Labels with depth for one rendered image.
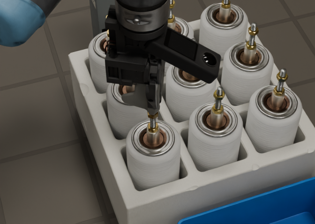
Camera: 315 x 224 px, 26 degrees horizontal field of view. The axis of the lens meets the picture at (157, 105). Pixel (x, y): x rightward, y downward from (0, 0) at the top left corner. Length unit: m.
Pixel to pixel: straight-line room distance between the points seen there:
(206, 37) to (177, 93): 0.17
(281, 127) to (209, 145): 0.13
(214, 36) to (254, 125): 0.22
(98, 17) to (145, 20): 0.55
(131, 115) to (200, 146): 0.14
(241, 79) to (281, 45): 0.42
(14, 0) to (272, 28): 1.02
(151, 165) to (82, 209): 0.28
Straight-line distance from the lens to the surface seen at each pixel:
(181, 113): 1.30
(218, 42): 1.38
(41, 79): 1.62
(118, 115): 1.25
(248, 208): 1.31
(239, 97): 1.34
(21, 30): 0.82
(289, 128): 1.25
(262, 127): 1.24
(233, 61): 1.30
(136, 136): 1.19
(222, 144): 1.19
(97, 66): 1.32
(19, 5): 0.81
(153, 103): 1.04
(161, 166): 1.18
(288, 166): 1.30
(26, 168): 1.48
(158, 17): 0.92
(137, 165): 1.19
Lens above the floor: 1.22
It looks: 52 degrees down
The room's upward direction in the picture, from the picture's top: straight up
